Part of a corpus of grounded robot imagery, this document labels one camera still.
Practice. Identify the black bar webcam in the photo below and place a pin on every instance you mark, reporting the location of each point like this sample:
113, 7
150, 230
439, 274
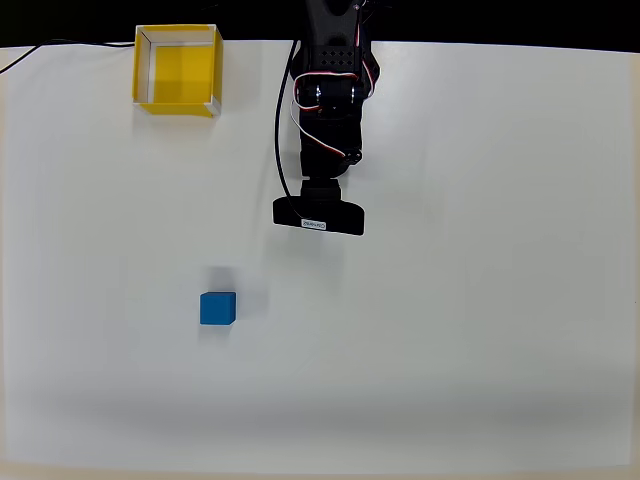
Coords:
320, 215

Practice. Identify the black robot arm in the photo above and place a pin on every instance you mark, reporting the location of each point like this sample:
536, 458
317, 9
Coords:
330, 30

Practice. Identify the blue cube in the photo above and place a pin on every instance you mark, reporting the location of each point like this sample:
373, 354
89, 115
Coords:
216, 308

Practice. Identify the yellow cardboard box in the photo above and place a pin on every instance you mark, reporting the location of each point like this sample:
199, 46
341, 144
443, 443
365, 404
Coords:
185, 70

